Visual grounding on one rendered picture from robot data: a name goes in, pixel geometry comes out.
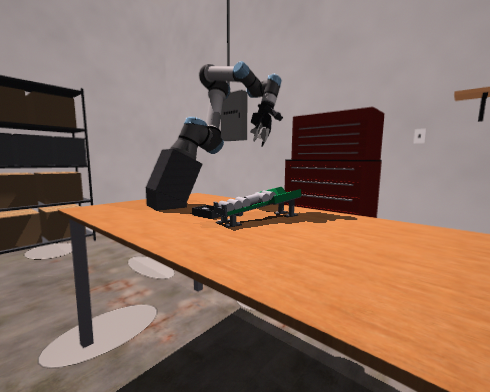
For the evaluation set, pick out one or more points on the light grey cylinder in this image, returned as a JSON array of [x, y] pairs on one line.
[[263, 197], [245, 202], [271, 194], [237, 204], [230, 206]]

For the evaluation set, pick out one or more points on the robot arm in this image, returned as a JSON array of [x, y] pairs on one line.
[[207, 135]]

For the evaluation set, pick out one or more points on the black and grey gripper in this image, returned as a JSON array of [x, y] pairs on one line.
[[262, 117]]

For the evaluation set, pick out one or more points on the white cylinder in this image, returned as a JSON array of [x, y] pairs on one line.
[[253, 198]]

